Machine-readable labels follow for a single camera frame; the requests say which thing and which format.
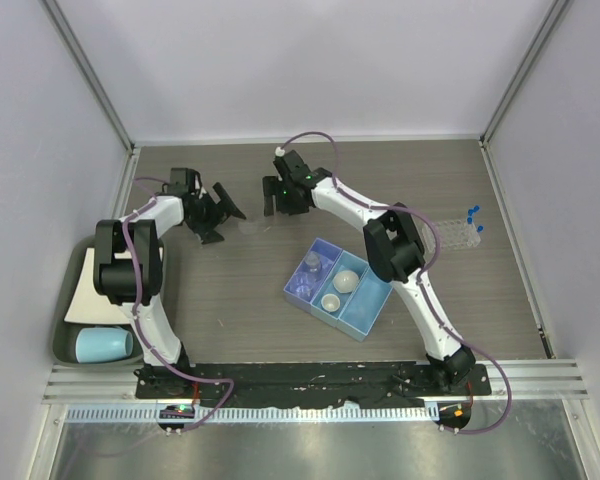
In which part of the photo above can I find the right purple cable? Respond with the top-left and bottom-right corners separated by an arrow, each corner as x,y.
277,131 -> 513,437

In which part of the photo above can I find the clear test tube rack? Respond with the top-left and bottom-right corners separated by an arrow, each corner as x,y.
420,218 -> 481,254

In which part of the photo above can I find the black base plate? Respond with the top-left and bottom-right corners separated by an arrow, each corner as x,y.
134,361 -> 492,409

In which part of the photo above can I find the white paper sheet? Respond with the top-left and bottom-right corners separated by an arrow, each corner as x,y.
64,247 -> 129,326

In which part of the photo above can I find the white evaporating dish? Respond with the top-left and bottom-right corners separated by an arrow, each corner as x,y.
332,270 -> 359,294

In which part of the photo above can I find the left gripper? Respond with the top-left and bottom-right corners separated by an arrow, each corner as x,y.
186,185 -> 244,245

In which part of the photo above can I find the purple cable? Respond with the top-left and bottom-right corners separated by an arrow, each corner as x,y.
121,177 -> 236,432
277,131 -> 513,437

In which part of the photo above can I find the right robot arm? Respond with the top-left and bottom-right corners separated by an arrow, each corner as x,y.
262,147 -> 476,395

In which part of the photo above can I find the small glass beaker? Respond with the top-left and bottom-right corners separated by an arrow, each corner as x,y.
288,272 -> 317,301

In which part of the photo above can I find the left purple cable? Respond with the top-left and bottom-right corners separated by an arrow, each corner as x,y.
121,177 -> 236,432

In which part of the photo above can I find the dark green tray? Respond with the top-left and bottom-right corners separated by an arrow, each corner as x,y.
50,235 -> 143,368

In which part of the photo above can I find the blue compartment organizer tray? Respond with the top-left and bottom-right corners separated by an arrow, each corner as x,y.
284,238 -> 392,342

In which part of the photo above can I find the white slotted cable duct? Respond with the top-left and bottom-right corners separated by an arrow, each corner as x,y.
65,402 -> 439,425

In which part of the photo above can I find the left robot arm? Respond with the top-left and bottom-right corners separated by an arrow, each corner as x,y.
93,168 -> 246,399

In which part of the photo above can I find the aluminium rail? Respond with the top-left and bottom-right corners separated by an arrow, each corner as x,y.
43,359 -> 589,404

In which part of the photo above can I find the white ceramic crucible cup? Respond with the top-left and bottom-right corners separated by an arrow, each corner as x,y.
320,293 -> 341,313

